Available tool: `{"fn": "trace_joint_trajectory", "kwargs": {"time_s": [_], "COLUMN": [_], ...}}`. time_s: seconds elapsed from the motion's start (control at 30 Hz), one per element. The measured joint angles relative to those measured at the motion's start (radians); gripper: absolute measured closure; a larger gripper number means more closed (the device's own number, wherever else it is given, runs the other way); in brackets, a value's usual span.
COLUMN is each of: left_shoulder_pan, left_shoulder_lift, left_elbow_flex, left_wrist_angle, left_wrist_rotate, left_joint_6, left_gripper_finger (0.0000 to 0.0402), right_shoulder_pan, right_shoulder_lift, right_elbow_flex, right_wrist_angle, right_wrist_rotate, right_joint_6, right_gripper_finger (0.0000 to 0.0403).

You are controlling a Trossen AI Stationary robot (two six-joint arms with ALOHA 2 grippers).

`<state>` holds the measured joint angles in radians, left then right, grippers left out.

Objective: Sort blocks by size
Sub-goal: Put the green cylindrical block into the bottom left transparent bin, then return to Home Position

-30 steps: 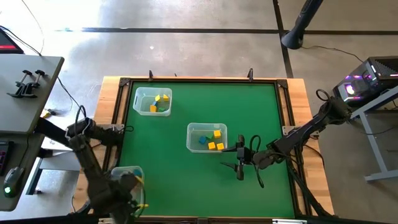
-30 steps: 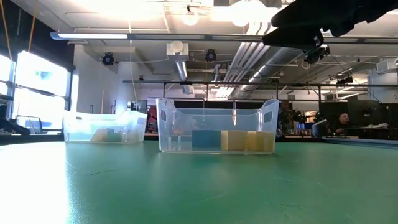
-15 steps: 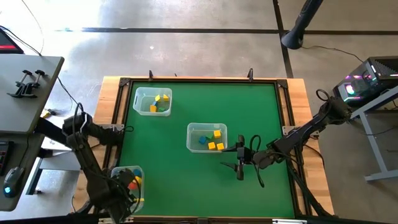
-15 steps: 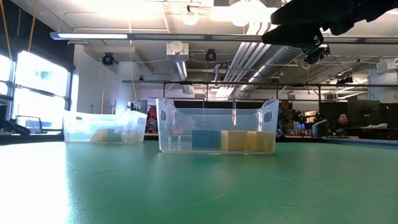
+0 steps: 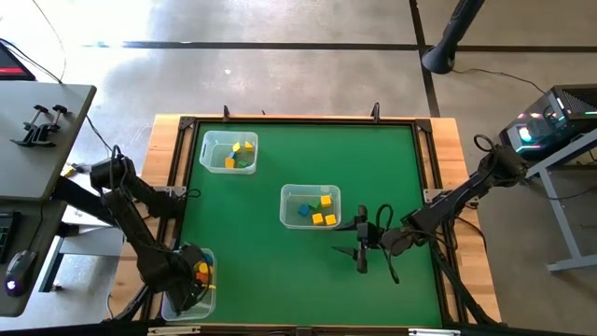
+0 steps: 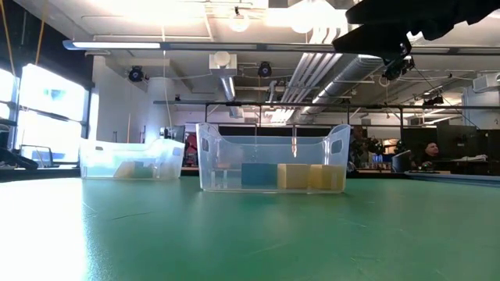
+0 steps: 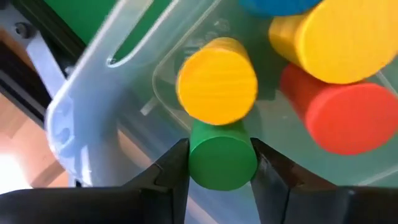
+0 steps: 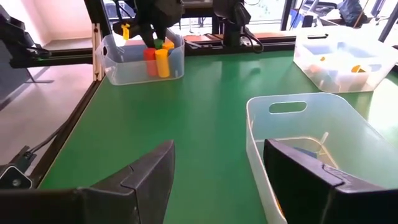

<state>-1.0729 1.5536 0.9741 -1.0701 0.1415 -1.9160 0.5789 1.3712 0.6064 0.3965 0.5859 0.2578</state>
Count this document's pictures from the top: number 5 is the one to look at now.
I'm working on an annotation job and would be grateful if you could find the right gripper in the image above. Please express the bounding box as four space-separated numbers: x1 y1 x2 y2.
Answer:
331 204 388 274

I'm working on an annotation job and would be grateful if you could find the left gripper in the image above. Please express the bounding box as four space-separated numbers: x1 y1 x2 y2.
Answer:
153 243 211 313

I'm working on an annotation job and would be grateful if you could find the clear plastic bin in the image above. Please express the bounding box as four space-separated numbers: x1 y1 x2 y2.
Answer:
279 183 343 231
197 130 259 175
160 248 218 325

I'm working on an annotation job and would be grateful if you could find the green table mat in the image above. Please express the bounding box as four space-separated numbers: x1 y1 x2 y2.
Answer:
178 121 443 327

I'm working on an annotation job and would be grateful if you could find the black desk beam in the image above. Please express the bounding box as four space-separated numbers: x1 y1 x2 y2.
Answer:
51 175 116 225

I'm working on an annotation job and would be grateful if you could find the dark grey desk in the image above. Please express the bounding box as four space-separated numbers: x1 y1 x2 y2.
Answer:
0 200 69 318

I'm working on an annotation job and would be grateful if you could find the black computer mouse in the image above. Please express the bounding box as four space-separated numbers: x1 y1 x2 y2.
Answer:
3 249 38 299

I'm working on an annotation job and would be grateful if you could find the grey desk top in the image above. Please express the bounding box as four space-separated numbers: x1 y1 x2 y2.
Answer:
0 81 98 203

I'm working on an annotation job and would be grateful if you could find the black keyboard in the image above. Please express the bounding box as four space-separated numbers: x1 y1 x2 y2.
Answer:
0 210 22 263

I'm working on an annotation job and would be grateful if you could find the black C-clamp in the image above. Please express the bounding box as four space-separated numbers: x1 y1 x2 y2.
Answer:
9 104 50 147
27 105 70 148

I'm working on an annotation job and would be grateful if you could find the grey metal desk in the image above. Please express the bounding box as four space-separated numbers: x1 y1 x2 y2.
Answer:
515 128 597 274

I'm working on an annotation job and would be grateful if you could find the black floor stand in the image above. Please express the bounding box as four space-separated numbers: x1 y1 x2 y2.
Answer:
421 0 486 75

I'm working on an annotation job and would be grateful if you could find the computer with RGB lights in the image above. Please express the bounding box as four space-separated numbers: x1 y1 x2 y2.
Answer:
498 83 597 163

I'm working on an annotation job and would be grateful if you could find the black monitor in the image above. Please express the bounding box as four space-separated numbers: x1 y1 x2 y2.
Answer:
0 41 36 82

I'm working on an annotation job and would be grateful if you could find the black frame strut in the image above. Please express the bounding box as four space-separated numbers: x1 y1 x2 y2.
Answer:
431 242 503 328
111 288 155 326

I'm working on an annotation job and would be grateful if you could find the black table frame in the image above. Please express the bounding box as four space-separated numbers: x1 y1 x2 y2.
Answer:
174 115 449 329

